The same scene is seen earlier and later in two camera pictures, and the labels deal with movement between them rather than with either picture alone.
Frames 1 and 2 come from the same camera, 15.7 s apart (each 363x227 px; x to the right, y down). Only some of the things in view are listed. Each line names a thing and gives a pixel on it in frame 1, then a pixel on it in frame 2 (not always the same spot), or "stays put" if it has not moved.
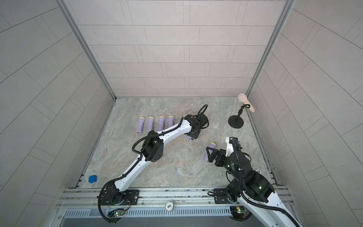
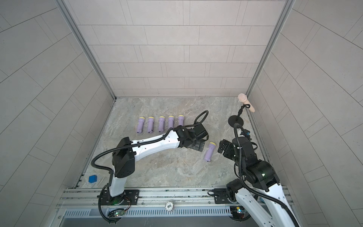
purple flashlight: x=150 y=124 stays put
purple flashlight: x=140 y=125 stays put
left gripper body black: x=195 y=134 to x=196 y=144
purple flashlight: x=170 y=121 stays put
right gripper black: x=220 y=154 to x=229 y=146
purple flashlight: x=161 y=123 stays put
